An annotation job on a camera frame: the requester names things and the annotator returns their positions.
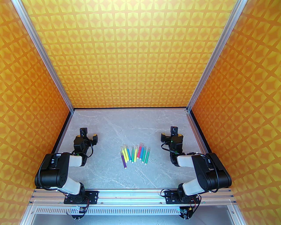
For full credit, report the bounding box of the black table edge strip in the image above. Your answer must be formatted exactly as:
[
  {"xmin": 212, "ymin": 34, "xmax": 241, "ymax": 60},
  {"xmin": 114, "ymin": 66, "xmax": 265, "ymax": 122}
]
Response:
[{"xmin": 72, "ymin": 107, "xmax": 188, "ymax": 110}]

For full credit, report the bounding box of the small circuit board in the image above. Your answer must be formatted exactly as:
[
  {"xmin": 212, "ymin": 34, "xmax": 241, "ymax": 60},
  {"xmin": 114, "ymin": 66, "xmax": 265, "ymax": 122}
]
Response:
[
  {"xmin": 70, "ymin": 207, "xmax": 87, "ymax": 220},
  {"xmin": 179, "ymin": 207, "xmax": 193, "ymax": 220}
]

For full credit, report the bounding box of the grey metal lower panel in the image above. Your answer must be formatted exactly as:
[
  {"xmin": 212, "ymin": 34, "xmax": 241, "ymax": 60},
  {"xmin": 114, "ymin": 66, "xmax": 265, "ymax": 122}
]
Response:
[{"xmin": 31, "ymin": 214, "xmax": 238, "ymax": 225}]

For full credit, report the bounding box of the black silver table side rail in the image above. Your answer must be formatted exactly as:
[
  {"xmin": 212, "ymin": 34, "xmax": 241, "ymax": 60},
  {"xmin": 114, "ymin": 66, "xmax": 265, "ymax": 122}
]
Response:
[
  {"xmin": 54, "ymin": 111, "xmax": 75, "ymax": 154},
  {"xmin": 188, "ymin": 111, "xmax": 212, "ymax": 154}
]

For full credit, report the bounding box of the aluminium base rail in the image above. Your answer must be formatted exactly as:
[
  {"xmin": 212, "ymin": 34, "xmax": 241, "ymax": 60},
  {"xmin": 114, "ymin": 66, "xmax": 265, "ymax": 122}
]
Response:
[{"xmin": 29, "ymin": 188, "xmax": 237, "ymax": 206}]

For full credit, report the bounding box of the slotted metal cable duct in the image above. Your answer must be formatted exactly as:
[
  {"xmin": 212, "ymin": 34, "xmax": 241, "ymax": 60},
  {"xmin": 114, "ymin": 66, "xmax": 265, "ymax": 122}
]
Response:
[{"xmin": 33, "ymin": 205, "xmax": 235, "ymax": 216}]

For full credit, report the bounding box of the aluminium frame post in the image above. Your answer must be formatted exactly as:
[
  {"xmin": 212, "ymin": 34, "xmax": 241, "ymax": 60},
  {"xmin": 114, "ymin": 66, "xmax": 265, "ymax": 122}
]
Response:
[
  {"xmin": 186, "ymin": 0, "xmax": 246, "ymax": 113},
  {"xmin": 11, "ymin": 0, "xmax": 75, "ymax": 113}
]

